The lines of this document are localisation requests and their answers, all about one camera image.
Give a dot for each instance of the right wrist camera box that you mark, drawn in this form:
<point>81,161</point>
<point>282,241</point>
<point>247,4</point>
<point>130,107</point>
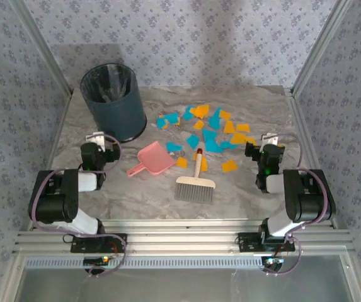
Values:
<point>270,139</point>

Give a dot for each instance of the aluminium frame post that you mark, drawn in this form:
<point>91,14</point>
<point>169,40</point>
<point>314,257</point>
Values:
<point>319,47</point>
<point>47,56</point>

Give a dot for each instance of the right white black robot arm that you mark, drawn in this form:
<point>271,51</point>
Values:
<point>309,204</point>

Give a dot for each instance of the cream hand brush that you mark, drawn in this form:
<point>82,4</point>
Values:
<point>195,184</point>

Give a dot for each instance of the aluminium table side rail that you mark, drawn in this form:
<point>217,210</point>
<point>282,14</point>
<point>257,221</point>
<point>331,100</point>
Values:
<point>58,132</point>
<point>296,110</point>

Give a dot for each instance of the blue paper scrap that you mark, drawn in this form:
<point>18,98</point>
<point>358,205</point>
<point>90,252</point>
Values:
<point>217,112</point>
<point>192,141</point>
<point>174,147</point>
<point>226,145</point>
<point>160,123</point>
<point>188,114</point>
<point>214,123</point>
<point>213,147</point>
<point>209,134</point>
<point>171,118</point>

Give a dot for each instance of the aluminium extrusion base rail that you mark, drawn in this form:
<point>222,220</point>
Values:
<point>180,242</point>

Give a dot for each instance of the dark blue waste bin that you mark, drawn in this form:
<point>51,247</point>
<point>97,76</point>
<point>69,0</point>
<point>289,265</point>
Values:
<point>117,116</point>

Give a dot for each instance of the clear plastic bin liner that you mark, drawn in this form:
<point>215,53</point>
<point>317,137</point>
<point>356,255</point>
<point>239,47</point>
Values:
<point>107,85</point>

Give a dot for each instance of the pink plastic dustpan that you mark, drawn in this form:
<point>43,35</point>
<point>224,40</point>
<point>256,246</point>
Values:
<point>156,158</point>

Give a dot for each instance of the small circuit board with LED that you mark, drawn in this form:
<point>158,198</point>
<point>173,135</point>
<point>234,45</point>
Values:
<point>273,261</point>
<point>95,260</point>

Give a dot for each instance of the metal sheet panel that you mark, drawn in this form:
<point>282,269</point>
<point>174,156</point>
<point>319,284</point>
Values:
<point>180,286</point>

